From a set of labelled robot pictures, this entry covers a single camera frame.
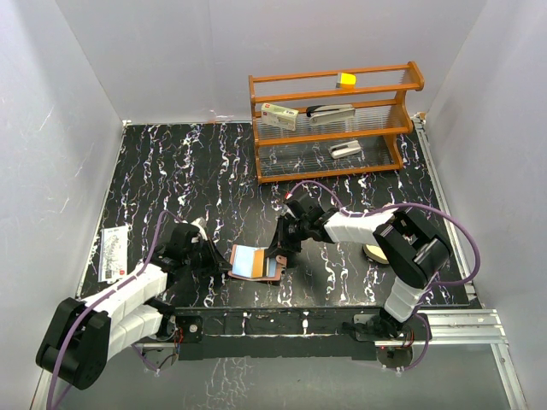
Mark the white staples box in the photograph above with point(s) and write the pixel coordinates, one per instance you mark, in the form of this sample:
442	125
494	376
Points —
278	116

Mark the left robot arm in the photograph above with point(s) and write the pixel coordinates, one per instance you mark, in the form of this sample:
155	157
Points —
85	334

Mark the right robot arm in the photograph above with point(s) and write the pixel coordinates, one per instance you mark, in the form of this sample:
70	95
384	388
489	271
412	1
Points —
402	238

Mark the orange wooden shelf rack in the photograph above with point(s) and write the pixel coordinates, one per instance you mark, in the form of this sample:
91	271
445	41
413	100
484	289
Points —
381	117

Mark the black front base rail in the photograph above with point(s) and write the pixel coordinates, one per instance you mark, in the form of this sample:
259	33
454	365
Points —
290	332

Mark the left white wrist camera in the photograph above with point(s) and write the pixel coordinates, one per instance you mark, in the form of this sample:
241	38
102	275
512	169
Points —
200	224

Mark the small white stapler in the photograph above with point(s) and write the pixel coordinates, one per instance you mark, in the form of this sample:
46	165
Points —
347	148

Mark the grey black stapler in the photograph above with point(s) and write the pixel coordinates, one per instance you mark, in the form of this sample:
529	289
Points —
320	115

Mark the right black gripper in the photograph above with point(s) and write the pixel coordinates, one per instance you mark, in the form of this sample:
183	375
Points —
281	244

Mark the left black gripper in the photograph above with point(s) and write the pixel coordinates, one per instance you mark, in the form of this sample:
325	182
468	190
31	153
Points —
217	263

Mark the white printed leaflet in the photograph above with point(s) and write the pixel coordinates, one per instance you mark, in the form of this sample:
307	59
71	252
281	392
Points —
113	254

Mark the beige oval card tray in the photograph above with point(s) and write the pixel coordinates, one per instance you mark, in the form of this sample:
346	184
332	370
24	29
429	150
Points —
375	253

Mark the yellow grey eraser block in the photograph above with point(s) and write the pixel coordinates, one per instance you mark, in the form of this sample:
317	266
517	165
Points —
346	81

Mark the pink leather card holder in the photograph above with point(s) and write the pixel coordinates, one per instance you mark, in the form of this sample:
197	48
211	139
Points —
242	260

